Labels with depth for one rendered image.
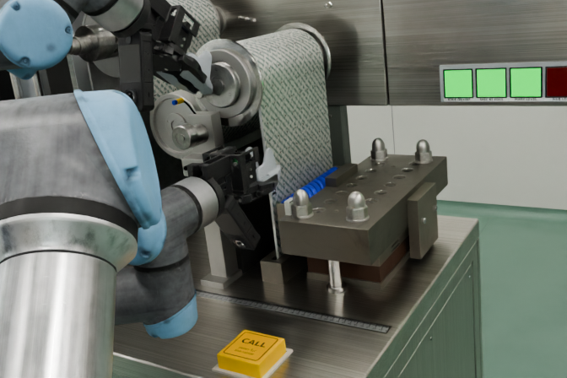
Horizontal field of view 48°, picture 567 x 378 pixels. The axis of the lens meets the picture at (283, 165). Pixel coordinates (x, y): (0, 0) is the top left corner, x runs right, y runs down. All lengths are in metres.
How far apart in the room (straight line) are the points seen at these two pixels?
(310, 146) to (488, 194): 2.70
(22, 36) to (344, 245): 0.56
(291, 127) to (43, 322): 0.76
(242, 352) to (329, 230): 0.24
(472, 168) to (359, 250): 2.85
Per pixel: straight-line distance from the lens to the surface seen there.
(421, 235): 1.15
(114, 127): 0.49
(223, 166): 0.95
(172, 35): 0.96
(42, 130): 0.51
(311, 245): 1.03
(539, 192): 3.78
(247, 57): 1.05
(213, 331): 1.02
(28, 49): 0.70
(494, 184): 3.81
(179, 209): 0.85
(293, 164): 1.15
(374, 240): 1.00
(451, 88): 1.25
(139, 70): 0.93
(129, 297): 0.88
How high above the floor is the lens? 1.40
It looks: 16 degrees down
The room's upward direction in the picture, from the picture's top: 7 degrees counter-clockwise
